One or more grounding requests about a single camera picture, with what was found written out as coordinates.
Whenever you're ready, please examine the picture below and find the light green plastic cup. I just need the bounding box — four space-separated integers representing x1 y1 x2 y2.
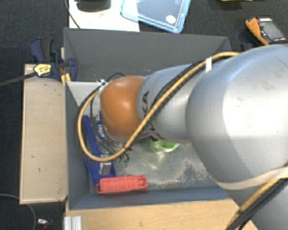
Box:
149 138 181 155

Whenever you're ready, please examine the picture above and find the pale wood flat board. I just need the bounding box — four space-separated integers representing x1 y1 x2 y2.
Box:
19 63 69 205

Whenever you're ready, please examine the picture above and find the red flat block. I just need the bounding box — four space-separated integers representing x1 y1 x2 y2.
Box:
96 174 149 195

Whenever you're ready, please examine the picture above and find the blue long flat tool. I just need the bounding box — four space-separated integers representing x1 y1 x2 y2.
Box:
82 115 117 185

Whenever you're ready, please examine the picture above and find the grey metal bin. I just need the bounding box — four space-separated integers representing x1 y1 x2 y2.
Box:
63 27 232 211

